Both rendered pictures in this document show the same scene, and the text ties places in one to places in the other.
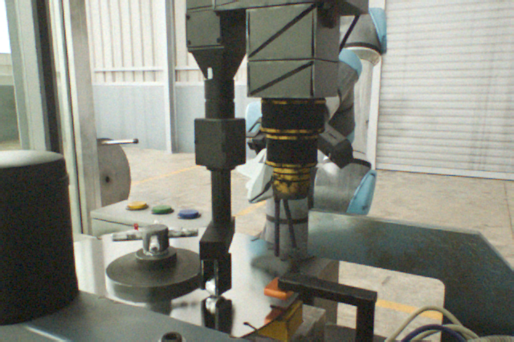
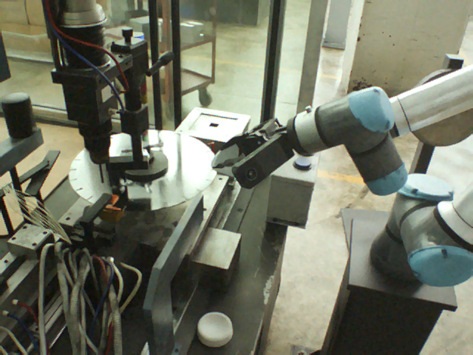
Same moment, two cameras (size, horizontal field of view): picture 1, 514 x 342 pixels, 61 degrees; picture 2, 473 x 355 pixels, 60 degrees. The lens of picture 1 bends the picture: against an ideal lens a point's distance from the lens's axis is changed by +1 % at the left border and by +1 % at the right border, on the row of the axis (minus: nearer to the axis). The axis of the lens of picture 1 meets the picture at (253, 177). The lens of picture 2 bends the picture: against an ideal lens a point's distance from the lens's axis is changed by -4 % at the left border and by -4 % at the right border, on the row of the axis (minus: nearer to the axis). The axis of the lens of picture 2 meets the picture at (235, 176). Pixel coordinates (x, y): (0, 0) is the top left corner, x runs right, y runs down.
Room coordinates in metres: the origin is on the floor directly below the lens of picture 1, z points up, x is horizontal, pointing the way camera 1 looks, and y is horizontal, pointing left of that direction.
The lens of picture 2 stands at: (0.47, -0.71, 1.47)
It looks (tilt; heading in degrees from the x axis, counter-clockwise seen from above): 34 degrees down; 76
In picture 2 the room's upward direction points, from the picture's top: 3 degrees clockwise
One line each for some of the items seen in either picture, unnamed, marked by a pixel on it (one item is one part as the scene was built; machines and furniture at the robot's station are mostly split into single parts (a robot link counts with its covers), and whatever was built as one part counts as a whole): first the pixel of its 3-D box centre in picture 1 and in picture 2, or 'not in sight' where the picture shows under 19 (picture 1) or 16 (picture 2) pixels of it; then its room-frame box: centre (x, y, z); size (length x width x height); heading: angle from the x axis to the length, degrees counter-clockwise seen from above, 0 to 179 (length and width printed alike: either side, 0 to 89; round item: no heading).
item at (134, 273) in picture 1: (157, 262); (143, 160); (0.46, 0.11, 0.96); 0.11 x 0.11 x 0.03
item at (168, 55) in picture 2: not in sight; (151, 61); (0.49, 0.05, 1.21); 0.08 x 0.06 x 0.03; 62
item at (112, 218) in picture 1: (159, 246); (296, 173); (0.88, 0.20, 0.82); 0.28 x 0.11 x 0.15; 62
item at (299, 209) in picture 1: (291, 186); (420, 206); (1.06, -0.10, 0.91); 0.13 x 0.12 x 0.14; 71
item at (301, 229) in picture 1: (287, 230); (406, 242); (1.06, -0.09, 0.80); 0.15 x 0.15 x 0.10
